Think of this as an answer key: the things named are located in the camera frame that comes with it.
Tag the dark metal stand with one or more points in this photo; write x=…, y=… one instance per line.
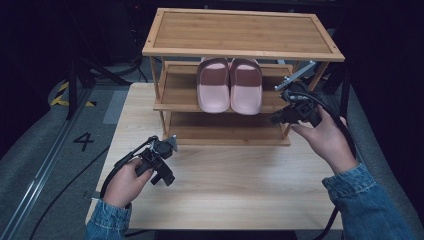
x=345, y=96

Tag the pink slipper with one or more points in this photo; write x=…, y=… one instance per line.
x=213, y=90
x=246, y=91

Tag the person's right hand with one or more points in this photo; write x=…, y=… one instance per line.
x=328, y=141

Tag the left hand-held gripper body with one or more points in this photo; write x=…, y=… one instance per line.
x=156, y=156

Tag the black tripod stand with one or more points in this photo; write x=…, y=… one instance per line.
x=72, y=86

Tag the person's left hand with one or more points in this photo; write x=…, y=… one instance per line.
x=125, y=185

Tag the wooden three-tier shoe rack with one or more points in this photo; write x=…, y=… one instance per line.
x=240, y=33

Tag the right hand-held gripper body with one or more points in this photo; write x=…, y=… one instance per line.
x=298, y=108

